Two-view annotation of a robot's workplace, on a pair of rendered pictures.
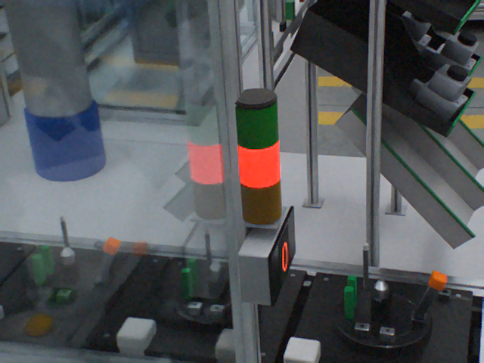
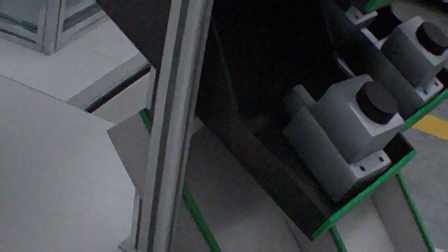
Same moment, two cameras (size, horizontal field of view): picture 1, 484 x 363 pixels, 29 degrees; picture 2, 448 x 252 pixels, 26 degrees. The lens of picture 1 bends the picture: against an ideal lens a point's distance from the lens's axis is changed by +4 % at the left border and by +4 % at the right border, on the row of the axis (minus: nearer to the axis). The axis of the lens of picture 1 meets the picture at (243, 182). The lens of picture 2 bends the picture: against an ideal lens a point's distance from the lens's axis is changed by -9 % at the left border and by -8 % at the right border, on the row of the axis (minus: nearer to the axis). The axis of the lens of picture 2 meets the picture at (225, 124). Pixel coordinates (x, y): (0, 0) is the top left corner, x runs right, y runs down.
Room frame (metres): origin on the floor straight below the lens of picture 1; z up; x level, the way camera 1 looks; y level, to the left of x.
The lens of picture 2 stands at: (0.73, -0.28, 1.56)
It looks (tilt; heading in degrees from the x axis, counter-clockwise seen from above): 29 degrees down; 4
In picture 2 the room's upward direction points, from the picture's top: 10 degrees clockwise
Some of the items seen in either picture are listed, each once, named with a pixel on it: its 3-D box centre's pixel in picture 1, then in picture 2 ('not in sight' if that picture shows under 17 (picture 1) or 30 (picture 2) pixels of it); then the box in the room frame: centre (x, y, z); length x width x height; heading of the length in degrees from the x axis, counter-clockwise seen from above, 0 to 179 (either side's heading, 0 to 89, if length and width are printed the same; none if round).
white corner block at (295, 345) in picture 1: (302, 359); not in sight; (1.03, -0.07, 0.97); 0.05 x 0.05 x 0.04; 73
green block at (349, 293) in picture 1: (349, 302); not in sight; (1.10, -0.14, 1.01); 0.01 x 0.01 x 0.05; 73
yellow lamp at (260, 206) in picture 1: (260, 197); not in sight; (0.95, -0.02, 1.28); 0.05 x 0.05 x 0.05
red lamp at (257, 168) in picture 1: (258, 159); not in sight; (0.95, -0.02, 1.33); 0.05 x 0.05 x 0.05
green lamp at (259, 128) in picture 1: (256, 121); not in sight; (0.95, -0.02, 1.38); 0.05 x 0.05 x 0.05
